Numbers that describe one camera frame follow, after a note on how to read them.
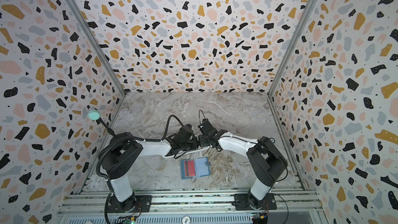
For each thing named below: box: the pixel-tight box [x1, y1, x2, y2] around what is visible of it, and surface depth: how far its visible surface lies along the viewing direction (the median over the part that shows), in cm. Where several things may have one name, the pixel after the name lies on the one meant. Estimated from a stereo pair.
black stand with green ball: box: [87, 106, 118, 138], surface depth 67 cm
